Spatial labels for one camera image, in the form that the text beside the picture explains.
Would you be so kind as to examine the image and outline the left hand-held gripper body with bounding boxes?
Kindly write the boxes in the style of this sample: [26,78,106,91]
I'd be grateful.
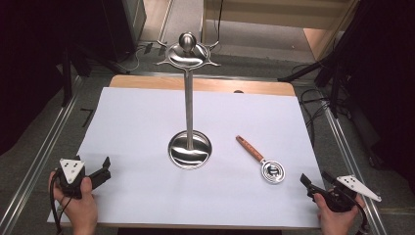
[54,156,93,200]

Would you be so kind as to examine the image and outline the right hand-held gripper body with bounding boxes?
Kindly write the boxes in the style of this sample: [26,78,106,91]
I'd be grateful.
[309,174,383,213]

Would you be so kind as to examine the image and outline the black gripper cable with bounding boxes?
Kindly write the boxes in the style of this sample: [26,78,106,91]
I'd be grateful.
[353,195,372,235]
[48,167,71,235]

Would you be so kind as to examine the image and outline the person's right hand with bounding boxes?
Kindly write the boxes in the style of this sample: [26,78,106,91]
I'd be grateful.
[313,192,367,235]

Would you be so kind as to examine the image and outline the person's left hand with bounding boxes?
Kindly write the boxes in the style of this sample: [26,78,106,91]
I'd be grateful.
[48,171,99,235]

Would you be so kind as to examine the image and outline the dark curtain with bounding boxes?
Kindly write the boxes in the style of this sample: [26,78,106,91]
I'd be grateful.
[326,0,415,194]
[0,0,129,157]

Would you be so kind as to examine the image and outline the steel utensil rack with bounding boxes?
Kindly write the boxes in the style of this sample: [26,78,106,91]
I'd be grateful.
[155,30,222,170]

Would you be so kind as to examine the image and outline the light wooden platform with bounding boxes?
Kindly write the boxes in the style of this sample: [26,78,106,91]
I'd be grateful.
[200,0,360,62]

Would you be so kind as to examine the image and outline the metal floor rail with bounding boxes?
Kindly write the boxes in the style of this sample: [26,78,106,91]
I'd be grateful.
[320,97,390,235]
[0,75,84,235]

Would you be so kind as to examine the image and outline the white floor cable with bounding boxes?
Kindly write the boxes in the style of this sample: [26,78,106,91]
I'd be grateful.
[115,45,149,73]

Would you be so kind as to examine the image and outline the white paper sheet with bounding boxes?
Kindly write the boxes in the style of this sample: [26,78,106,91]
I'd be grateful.
[46,86,323,229]

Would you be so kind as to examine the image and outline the metal strainer spoon wooden handle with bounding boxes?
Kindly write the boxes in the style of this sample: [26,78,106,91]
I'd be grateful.
[235,134,287,185]

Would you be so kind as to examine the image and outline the black metal stand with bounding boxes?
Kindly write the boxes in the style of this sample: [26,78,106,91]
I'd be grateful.
[277,48,347,119]
[60,45,74,108]

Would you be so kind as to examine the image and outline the thin black hanging cable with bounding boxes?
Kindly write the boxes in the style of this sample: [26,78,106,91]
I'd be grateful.
[212,0,226,45]

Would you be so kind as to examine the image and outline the black floor cables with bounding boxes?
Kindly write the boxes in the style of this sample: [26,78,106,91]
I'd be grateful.
[298,87,331,149]

